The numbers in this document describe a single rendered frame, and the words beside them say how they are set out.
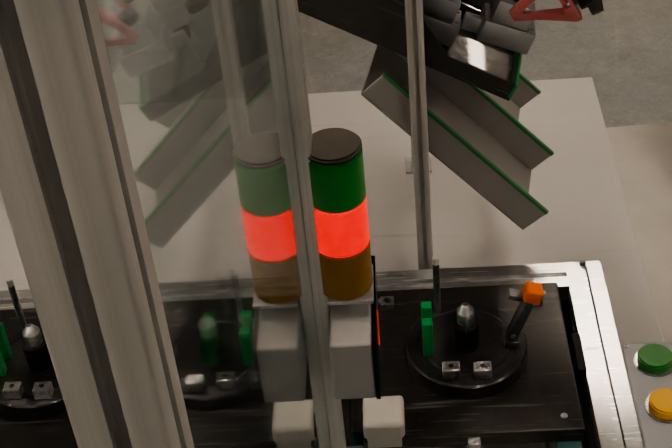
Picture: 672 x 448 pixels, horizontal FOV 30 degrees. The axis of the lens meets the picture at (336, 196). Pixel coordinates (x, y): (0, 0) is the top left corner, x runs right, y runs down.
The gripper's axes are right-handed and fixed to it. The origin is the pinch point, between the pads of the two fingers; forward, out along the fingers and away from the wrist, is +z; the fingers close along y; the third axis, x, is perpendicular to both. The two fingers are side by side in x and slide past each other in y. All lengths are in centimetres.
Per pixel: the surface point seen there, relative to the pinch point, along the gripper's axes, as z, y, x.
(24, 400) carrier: 64, 36, -1
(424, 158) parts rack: 17.5, 8.7, 9.0
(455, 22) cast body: 7.5, -0.2, -1.2
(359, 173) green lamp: 8, 48, -18
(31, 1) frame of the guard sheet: -13, 105, -63
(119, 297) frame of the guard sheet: -9, 105, -54
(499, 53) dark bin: 5.5, -1.9, 6.4
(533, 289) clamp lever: 8.7, 27.7, 18.3
